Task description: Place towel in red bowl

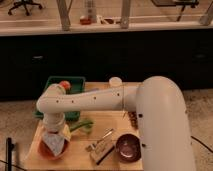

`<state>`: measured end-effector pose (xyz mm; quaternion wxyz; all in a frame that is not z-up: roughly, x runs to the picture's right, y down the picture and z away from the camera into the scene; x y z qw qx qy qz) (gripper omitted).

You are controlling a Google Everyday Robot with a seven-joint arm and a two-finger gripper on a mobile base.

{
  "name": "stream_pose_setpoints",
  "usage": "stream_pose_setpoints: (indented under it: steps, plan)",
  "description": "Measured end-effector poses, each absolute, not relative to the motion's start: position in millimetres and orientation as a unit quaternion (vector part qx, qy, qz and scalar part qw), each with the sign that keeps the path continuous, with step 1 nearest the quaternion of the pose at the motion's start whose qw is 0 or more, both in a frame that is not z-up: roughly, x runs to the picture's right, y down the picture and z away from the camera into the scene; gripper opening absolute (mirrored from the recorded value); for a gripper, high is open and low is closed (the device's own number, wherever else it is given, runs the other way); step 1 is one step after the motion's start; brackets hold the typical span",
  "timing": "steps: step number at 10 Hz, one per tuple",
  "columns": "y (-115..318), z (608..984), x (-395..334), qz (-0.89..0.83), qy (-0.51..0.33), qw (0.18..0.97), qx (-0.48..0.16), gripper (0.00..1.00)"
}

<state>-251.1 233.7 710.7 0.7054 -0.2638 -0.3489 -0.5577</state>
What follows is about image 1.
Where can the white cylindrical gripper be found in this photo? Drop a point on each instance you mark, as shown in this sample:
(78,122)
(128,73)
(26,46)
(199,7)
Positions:
(54,123)

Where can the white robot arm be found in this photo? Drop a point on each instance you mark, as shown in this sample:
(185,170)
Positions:
(164,130)

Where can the red bowl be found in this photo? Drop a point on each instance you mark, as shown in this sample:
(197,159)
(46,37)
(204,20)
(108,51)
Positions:
(46,153)

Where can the dark purple bowl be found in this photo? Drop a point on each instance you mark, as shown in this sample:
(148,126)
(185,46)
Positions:
(128,148)

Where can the yellow cloth piece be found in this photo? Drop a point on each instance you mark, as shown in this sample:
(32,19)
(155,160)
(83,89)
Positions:
(66,132)

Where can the green vegetable toy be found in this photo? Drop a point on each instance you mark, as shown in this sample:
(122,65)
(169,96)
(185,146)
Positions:
(85,126)

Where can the red tomato toy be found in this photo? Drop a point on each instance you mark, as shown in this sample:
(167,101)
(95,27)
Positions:
(65,84)

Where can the green plastic tray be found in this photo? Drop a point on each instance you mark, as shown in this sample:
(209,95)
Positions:
(77,86)

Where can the black stand bottom left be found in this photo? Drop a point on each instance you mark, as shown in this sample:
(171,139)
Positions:
(9,149)

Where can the white round cup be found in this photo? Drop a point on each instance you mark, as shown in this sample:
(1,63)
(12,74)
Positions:
(115,82)

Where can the brown textured item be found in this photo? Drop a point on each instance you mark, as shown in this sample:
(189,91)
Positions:
(133,119)

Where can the red object on floor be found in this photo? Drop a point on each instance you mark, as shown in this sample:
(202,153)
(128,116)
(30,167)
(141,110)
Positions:
(84,20)

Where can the black office chair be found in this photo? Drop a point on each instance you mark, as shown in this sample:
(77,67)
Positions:
(24,3)

